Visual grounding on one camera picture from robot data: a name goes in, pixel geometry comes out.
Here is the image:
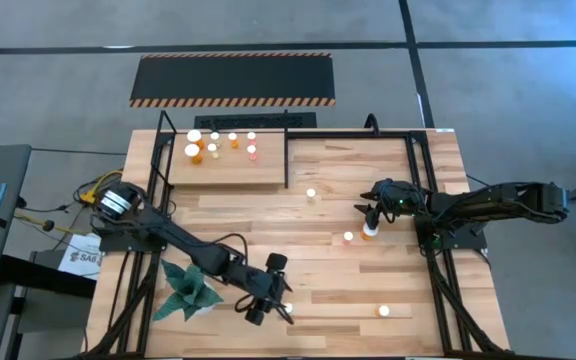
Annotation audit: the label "raised wooden shelf board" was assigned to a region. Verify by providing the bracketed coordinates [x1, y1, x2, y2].
[168, 130, 287, 187]

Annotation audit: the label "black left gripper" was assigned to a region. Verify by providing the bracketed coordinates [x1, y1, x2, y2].
[227, 252, 295, 326]

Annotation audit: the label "black perforated rubber mat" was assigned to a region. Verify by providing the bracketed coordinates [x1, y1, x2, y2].
[193, 111, 318, 130]

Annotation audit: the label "long black floor tape strip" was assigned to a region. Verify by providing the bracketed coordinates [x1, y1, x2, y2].
[0, 40, 576, 55]

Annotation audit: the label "black mat yellow striped edges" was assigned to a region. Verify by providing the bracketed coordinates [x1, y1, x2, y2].
[128, 52, 337, 109]

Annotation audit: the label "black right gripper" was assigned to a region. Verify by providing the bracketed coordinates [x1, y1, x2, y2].
[353, 178, 427, 231]

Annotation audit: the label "green artificial plant white pot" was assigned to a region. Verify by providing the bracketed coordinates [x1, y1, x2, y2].
[151, 258, 225, 322]

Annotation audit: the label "black cable loop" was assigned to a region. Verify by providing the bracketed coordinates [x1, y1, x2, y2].
[363, 113, 381, 137]

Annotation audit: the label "short black floor tape strip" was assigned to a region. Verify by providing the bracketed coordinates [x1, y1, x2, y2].
[397, 0, 435, 129]

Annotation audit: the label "white paper with logo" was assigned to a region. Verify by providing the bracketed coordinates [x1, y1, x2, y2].
[57, 232, 104, 281]

